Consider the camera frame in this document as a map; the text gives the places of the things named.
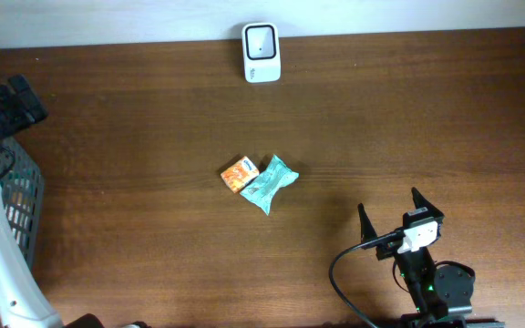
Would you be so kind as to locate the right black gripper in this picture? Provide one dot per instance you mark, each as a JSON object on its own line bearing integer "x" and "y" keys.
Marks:
{"x": 367, "y": 230}

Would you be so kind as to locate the orange tissue packet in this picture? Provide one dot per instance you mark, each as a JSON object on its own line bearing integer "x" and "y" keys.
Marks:
{"x": 240, "y": 174}

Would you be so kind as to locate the grey plastic mesh basket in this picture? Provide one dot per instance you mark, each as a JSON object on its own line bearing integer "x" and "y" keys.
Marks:
{"x": 23, "y": 188}

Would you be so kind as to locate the white barcode scanner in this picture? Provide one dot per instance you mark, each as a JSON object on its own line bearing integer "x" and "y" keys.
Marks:
{"x": 261, "y": 53}

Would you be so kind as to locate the mint green snack packet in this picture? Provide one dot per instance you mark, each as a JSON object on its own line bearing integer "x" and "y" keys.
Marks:
{"x": 263, "y": 188}

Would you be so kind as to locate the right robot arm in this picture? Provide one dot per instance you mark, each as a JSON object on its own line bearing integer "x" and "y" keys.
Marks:
{"x": 440, "y": 290}

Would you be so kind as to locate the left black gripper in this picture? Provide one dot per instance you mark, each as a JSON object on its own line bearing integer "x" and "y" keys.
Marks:
{"x": 26, "y": 97}

